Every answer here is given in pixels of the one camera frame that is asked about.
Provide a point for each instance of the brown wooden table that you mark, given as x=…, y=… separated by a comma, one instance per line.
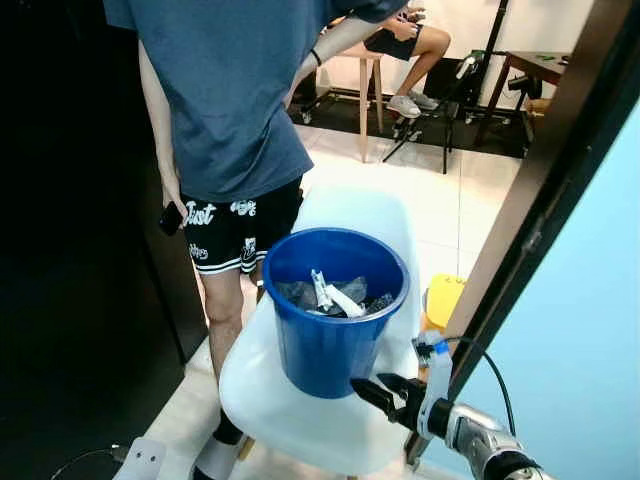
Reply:
x=535, y=65

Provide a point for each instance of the black floor mat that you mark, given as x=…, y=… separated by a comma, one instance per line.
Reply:
x=500, y=145

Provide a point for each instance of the white plastic chair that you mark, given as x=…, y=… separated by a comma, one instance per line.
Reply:
x=290, y=420

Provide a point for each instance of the black smartphone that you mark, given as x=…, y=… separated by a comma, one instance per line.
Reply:
x=170, y=222

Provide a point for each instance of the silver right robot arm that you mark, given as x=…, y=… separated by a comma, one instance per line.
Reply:
x=480, y=435

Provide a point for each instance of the standing person's right hand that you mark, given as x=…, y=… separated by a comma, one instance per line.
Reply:
x=173, y=198

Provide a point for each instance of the standing person's right forearm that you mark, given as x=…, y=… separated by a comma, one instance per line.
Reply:
x=163, y=150

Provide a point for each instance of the yellow plastic container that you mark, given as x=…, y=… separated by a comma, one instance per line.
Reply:
x=442, y=300

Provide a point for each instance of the blue plastic bucket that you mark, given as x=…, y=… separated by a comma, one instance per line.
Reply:
x=320, y=350

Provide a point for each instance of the person in blue t-shirt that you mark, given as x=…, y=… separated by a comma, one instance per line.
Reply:
x=230, y=90

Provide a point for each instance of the seated person in shorts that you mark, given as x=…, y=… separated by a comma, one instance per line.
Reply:
x=420, y=45

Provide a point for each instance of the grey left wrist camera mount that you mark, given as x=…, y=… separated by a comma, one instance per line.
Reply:
x=140, y=460

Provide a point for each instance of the black tripod stand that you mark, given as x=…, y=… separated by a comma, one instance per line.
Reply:
x=447, y=115

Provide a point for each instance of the standing person's left forearm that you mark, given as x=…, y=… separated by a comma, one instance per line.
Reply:
x=335, y=45

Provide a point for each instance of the dark brown door frame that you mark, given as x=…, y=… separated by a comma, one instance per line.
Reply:
x=560, y=130

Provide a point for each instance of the light wooden stool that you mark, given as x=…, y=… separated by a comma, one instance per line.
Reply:
x=365, y=90

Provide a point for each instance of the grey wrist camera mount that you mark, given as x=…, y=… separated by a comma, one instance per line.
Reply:
x=140, y=460
x=437, y=390

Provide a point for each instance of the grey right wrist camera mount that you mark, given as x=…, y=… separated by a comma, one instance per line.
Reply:
x=437, y=390

